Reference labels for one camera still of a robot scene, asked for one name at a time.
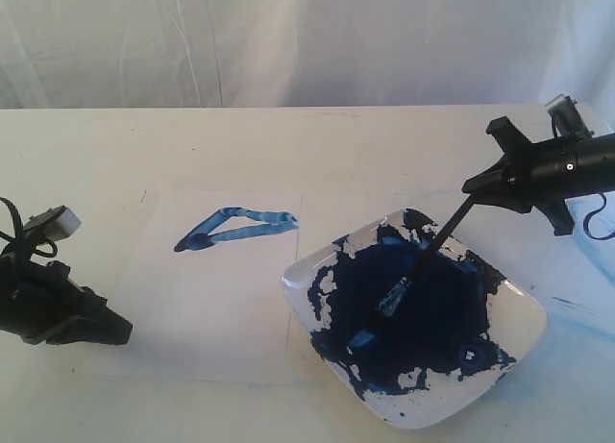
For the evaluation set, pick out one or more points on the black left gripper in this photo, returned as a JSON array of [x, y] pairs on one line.
[[41, 304]]

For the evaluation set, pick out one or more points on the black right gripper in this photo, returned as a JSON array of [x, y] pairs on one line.
[[543, 175]]

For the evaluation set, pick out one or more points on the black paintbrush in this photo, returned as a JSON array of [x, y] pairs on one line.
[[418, 265]]

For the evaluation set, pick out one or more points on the white paper sheet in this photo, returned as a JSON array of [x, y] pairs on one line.
[[203, 289]]

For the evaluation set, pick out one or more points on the white square paint plate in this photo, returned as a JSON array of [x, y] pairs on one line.
[[414, 357]]

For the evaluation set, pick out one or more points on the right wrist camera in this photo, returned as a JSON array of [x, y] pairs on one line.
[[566, 121]]

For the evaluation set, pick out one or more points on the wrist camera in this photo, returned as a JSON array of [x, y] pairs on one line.
[[55, 224], [566, 121]]

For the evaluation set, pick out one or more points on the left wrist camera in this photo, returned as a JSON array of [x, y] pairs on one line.
[[55, 224]]

